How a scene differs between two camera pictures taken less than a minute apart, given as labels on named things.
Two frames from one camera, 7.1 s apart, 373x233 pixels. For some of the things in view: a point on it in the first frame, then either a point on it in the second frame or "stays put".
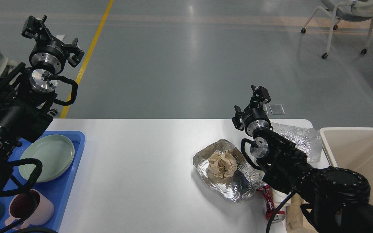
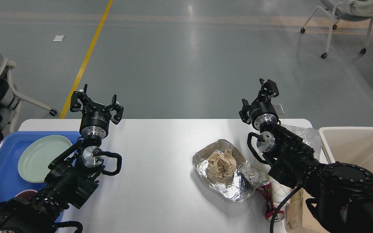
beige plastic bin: [369, 151] stays put
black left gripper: [49, 51] → [95, 120]
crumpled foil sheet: [308, 139] stays put
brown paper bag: [297, 221] stays put
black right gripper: [254, 117] → [262, 111]
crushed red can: [269, 202] stays put
